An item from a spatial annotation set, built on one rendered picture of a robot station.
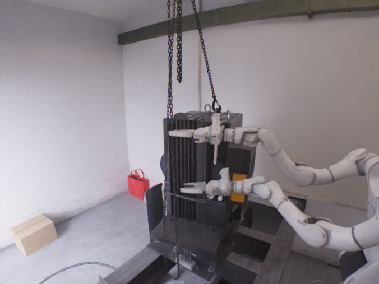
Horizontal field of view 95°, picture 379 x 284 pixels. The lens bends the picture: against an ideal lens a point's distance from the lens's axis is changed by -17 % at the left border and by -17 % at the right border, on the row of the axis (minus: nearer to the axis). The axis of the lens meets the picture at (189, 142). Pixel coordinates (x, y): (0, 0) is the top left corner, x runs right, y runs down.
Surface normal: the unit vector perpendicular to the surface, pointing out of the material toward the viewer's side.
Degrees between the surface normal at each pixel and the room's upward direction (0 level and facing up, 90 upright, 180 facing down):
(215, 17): 90
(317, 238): 85
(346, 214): 90
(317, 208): 90
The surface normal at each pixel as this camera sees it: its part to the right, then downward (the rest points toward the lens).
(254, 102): -0.58, 0.21
